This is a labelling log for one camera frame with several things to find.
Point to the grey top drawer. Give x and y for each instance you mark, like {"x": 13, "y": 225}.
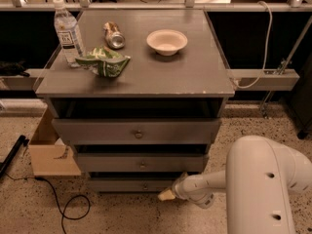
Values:
{"x": 131, "y": 131}

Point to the grey wooden drawer cabinet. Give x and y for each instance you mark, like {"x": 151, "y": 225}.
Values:
{"x": 191, "y": 84}

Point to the black object on rail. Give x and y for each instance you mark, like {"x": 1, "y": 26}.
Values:
{"x": 12, "y": 69}

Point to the crushed aluminium can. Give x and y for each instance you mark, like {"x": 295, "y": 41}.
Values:
{"x": 113, "y": 36}

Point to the grey drawer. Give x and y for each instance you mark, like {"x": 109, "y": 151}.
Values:
{"x": 141, "y": 162}
{"x": 131, "y": 131}
{"x": 129, "y": 185}

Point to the green chip bag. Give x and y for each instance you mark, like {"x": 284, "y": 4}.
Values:
{"x": 104, "y": 62}

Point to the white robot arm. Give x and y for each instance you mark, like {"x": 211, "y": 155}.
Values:
{"x": 260, "y": 174}

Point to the grey middle drawer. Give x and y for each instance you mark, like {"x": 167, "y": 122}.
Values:
{"x": 141, "y": 162}

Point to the dark cabinet at right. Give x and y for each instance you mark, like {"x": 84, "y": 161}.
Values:
{"x": 300, "y": 100}

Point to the black bar on floor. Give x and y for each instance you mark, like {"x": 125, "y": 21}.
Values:
{"x": 21, "y": 141}

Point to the clear plastic water bottle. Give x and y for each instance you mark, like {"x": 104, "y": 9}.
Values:
{"x": 68, "y": 32}

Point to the white paper bowl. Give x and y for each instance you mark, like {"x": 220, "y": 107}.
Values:
{"x": 166, "y": 42}

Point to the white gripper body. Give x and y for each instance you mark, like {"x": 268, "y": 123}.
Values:
{"x": 184, "y": 186}

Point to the cardboard box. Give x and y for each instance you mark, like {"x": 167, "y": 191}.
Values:
{"x": 49, "y": 155}

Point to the aluminium frame rail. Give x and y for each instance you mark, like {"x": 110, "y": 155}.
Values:
{"x": 266, "y": 80}

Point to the grey bottom drawer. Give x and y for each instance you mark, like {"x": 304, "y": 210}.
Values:
{"x": 129, "y": 185}

